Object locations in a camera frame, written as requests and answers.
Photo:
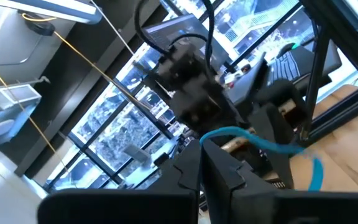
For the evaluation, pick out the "long ceiling light bar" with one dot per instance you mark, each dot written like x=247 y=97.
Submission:
x=42 y=9

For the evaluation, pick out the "black office chair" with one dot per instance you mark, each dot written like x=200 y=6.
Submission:
x=322 y=62

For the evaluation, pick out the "black computer monitor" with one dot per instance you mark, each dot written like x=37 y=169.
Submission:
x=182 y=28

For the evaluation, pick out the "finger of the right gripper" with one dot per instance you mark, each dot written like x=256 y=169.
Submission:
x=250 y=84
x=275 y=137

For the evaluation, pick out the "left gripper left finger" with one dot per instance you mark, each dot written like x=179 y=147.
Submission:
x=179 y=180

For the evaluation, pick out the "white ceiling fixture box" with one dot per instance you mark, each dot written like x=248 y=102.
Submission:
x=5 y=118

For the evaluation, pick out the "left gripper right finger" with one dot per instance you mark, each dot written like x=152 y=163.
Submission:
x=228 y=186

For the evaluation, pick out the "person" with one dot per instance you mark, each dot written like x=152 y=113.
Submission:
x=283 y=67

